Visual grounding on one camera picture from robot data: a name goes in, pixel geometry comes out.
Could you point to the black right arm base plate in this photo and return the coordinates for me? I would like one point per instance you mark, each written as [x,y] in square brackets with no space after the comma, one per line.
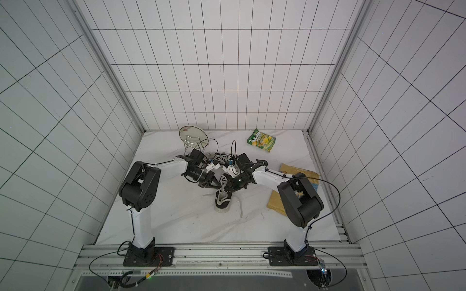
[286,257]

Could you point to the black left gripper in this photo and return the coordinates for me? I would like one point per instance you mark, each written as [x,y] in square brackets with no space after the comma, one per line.
[210,177]

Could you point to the green spring tea snack bag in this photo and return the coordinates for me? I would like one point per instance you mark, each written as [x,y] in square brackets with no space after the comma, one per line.
[261,140]

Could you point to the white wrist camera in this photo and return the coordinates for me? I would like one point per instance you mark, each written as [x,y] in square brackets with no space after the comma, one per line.
[213,167]
[231,170]

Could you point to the round mirror on wire stand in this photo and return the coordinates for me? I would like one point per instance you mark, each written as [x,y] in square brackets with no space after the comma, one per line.
[192,138]

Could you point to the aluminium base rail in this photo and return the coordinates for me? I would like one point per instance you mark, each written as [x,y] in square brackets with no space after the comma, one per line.
[108,259]

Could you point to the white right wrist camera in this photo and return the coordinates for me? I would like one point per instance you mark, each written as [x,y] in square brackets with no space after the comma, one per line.
[231,170]

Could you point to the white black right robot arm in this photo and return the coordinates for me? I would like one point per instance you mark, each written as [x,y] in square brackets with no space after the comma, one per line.
[301,202]

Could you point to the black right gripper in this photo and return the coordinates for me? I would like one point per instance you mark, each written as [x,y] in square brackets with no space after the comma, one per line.
[236,181]

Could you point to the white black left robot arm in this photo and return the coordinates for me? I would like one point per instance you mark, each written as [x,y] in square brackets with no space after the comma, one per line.
[139,188]

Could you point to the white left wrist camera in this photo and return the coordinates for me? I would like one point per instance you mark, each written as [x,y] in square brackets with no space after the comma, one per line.
[213,167]

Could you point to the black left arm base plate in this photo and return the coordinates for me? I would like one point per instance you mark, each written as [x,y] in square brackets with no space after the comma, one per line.
[149,257]

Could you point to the black white sneaker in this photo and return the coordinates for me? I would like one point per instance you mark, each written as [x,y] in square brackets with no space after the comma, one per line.
[223,159]
[223,199]

